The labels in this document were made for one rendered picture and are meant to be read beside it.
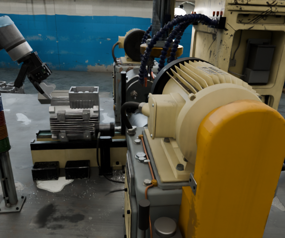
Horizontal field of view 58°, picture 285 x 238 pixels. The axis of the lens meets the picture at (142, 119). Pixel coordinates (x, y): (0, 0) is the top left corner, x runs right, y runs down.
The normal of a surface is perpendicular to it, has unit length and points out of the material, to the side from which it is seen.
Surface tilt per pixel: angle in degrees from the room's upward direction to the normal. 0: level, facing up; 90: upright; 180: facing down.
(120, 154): 90
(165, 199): 90
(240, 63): 90
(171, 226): 0
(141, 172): 0
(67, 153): 90
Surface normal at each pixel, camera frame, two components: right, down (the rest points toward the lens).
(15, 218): 0.04, -0.92
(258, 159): 0.13, 0.38
